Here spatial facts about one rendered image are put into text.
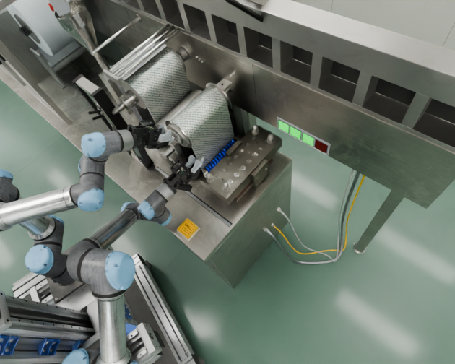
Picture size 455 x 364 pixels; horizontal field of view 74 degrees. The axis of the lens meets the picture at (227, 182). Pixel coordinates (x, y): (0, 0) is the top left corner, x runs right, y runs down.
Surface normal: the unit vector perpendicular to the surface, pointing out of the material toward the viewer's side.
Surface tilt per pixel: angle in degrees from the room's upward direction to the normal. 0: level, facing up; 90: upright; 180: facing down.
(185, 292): 0
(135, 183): 0
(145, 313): 0
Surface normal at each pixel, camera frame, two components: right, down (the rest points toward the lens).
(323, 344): -0.16, -0.49
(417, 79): -0.66, 0.70
